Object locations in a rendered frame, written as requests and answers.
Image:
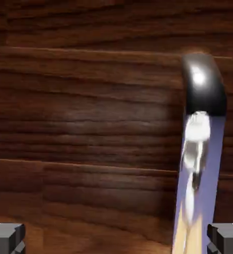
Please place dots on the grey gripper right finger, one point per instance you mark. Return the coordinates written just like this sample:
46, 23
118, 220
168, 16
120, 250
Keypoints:
227, 240

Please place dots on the dark wood cabinet door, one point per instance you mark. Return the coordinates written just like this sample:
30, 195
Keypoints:
84, 123

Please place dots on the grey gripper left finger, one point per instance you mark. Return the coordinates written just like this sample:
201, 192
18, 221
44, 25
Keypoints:
3, 239

